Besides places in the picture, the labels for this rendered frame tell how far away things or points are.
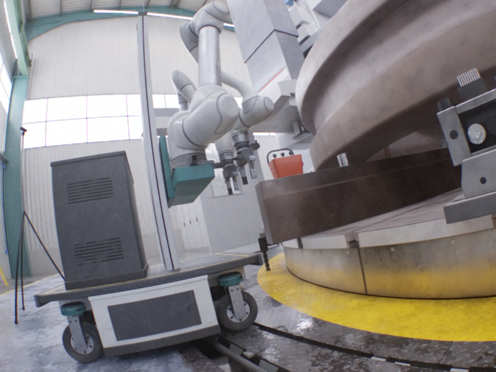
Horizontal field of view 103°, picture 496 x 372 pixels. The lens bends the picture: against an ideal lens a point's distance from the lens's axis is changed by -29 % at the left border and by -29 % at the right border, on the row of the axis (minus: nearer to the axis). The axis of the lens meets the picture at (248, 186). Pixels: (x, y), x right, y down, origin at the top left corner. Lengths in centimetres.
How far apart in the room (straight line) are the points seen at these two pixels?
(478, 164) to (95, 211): 128
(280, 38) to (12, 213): 1379
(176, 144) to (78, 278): 68
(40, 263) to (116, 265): 1387
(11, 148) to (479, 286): 1641
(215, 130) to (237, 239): 384
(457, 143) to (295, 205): 99
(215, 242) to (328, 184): 311
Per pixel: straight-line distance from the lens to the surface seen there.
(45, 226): 1498
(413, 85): 162
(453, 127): 114
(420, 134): 560
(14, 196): 1535
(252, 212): 499
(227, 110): 101
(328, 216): 174
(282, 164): 169
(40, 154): 1591
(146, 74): 148
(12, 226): 1514
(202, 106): 103
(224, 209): 473
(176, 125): 118
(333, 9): 944
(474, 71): 137
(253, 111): 130
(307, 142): 593
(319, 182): 174
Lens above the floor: 43
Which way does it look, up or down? 9 degrees up
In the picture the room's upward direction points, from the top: 12 degrees counter-clockwise
